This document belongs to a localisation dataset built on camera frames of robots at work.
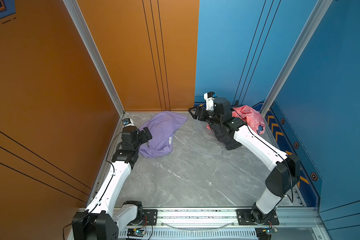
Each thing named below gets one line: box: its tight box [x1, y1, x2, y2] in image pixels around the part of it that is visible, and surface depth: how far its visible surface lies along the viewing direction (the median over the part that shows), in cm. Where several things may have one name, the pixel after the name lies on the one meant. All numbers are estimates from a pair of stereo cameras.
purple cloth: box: [139, 111, 188, 158], surface depth 106 cm
